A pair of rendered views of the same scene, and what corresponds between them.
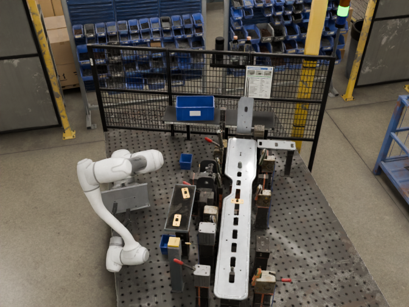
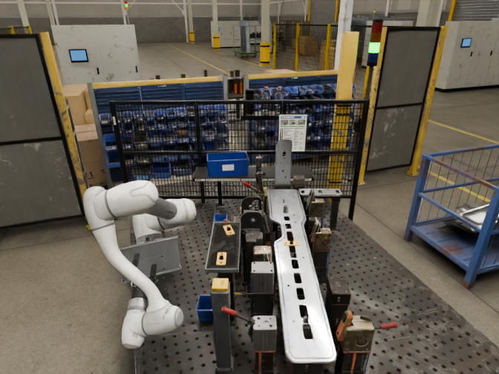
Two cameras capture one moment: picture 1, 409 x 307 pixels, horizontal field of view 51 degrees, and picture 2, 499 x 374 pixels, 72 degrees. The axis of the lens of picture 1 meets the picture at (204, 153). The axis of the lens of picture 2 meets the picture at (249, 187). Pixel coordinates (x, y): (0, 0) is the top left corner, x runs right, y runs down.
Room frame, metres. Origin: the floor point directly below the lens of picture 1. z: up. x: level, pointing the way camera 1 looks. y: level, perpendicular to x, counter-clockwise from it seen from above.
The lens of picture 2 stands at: (0.45, 0.17, 2.08)
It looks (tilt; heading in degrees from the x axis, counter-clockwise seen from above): 26 degrees down; 354
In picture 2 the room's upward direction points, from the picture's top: straight up
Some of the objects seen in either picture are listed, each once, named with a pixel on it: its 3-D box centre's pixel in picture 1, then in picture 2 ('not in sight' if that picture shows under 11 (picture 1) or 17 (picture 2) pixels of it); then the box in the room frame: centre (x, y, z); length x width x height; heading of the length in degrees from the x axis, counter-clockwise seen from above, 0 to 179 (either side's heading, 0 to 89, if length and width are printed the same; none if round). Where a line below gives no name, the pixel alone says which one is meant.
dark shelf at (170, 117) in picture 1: (218, 117); (252, 174); (2.87, -0.12, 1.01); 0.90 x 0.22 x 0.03; 83
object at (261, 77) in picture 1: (258, 81); (292, 133); (2.96, -0.43, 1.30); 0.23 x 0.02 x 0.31; 83
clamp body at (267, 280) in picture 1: (263, 293); (352, 355); (1.35, -0.33, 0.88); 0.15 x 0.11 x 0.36; 83
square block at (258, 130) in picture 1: (257, 145); (297, 199); (2.68, -0.43, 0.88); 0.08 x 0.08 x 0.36; 83
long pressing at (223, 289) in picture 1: (238, 204); (292, 246); (1.94, -0.22, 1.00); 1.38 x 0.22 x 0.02; 173
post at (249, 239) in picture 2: (203, 219); (251, 270); (1.89, 0.01, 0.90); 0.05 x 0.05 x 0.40; 83
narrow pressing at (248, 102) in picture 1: (244, 116); (283, 162); (2.68, -0.31, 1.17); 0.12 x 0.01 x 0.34; 83
